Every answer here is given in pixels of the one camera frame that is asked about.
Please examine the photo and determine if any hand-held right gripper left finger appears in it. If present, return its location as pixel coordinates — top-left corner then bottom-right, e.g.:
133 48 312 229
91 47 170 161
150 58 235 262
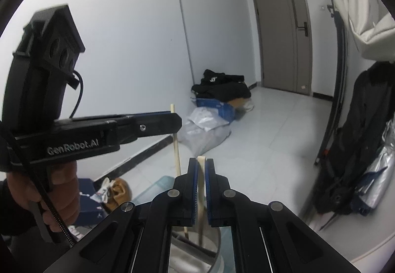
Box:
43 158 200 273

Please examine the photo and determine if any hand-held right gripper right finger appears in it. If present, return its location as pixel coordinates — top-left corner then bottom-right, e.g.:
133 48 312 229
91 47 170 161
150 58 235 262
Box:
204 158 361 273

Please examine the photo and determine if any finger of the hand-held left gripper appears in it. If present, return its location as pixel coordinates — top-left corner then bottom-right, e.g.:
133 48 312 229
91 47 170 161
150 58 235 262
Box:
116 111 183 146

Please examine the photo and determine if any white cylindrical chopstick holder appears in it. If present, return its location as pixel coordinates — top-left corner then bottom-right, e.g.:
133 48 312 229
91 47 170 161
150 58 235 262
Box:
168 225 224 273

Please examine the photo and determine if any person's left hand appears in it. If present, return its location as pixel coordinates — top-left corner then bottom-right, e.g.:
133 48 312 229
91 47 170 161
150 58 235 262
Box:
4 160 81 229

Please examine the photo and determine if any teal checked tablecloth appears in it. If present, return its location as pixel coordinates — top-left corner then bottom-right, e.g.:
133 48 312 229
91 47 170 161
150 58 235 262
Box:
131 176 236 273

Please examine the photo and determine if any grey plastic bag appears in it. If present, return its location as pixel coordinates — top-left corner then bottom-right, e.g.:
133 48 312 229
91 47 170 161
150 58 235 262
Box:
177 123 232 157

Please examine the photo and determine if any white plastic bag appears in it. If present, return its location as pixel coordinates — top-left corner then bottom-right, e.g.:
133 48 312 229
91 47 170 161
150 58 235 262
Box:
188 106 229 132

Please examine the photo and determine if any blue cardboard box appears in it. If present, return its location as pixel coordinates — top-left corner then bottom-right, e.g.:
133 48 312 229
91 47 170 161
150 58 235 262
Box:
196 97 255 122

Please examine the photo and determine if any white crumpled paper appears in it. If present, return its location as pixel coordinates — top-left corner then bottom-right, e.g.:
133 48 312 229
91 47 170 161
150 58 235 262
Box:
91 177 112 203

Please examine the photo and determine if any dark blue shoe box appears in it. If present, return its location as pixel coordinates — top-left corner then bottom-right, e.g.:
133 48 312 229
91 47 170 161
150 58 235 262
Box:
71 178 109 228

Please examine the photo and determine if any grey-brown door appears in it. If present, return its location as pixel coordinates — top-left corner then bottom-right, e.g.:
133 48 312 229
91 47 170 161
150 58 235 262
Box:
248 0 312 96

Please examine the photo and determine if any black hanging coat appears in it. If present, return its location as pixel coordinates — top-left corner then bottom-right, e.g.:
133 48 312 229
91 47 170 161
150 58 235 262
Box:
315 61 395 215

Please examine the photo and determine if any silver folded umbrella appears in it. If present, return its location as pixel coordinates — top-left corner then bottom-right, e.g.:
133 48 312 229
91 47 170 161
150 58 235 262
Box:
352 116 395 217

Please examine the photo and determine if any white hanging jacket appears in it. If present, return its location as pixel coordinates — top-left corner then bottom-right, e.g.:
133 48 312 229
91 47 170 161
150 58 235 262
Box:
332 0 395 60

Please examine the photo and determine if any thin black cable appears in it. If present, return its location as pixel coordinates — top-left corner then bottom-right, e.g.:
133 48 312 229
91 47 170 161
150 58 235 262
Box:
70 70 84 117

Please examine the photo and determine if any black braided cable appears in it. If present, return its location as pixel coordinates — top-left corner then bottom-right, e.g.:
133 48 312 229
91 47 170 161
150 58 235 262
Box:
0 125 76 246

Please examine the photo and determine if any black door frame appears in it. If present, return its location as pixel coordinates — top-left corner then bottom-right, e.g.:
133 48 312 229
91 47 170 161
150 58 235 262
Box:
314 0 350 166

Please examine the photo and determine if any black door handle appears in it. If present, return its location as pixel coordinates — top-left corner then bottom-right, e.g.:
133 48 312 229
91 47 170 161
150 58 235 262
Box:
296 21 309 38

